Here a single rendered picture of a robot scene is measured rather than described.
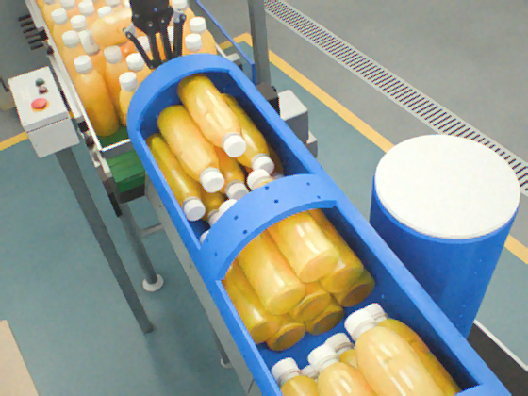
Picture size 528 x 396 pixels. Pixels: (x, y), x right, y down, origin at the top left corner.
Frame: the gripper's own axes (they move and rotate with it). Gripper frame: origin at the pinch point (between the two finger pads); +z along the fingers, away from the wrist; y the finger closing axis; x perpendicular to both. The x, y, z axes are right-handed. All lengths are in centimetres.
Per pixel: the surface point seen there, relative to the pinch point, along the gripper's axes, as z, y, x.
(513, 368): 101, -71, 60
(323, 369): 2, 4, 71
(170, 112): 0.2, 3.6, 11.1
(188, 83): -3.7, -1.7, 9.4
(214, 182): 3.3, 2.7, 30.4
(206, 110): -3.7, -1.6, 19.3
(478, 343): 101, -68, 48
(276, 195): -7.0, -1.9, 47.7
